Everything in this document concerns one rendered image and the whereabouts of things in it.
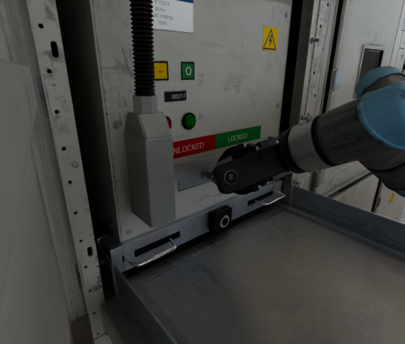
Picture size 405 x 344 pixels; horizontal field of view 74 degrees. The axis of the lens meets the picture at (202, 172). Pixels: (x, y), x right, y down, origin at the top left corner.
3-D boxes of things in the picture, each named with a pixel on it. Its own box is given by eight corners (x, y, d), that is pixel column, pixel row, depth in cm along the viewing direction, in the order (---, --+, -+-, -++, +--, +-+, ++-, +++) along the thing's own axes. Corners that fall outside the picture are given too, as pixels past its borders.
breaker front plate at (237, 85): (276, 186, 81) (295, 2, 64) (124, 250, 52) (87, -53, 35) (272, 185, 82) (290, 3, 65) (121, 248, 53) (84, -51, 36)
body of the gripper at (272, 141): (269, 180, 54) (325, 165, 44) (240, 192, 49) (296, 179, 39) (257, 144, 54) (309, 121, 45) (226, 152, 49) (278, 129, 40)
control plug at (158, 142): (177, 220, 45) (173, 113, 39) (151, 230, 42) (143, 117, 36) (153, 203, 51) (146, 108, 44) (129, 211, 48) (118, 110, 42)
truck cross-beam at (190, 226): (281, 197, 84) (282, 179, 82) (113, 276, 52) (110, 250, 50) (267, 192, 88) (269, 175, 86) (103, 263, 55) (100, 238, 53)
